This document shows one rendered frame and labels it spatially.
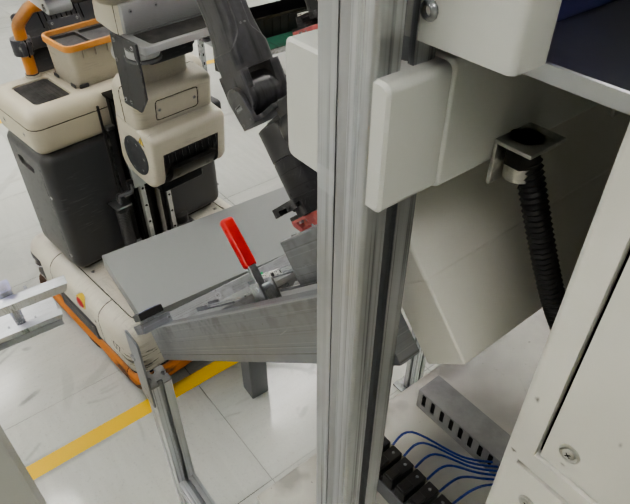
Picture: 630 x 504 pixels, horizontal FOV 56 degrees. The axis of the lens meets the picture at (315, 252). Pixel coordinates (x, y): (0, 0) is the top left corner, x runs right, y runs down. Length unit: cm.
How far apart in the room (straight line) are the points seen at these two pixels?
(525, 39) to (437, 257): 19
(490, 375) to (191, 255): 71
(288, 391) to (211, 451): 29
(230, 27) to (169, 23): 60
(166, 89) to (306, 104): 118
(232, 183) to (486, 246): 234
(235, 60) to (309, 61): 52
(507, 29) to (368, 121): 7
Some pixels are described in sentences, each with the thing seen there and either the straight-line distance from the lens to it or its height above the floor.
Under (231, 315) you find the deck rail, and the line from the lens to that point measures 66.
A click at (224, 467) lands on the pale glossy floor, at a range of 173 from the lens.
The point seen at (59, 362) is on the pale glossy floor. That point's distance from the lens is 209.
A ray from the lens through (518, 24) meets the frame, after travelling 24.
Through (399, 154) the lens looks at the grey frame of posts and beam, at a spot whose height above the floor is 134.
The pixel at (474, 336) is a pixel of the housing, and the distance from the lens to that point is 41.
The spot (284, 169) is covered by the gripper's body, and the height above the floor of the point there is 106.
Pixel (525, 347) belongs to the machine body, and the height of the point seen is 62.
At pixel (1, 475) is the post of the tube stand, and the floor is 70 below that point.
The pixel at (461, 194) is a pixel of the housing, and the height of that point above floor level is 126.
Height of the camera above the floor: 148
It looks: 40 degrees down
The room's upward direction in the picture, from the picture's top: straight up
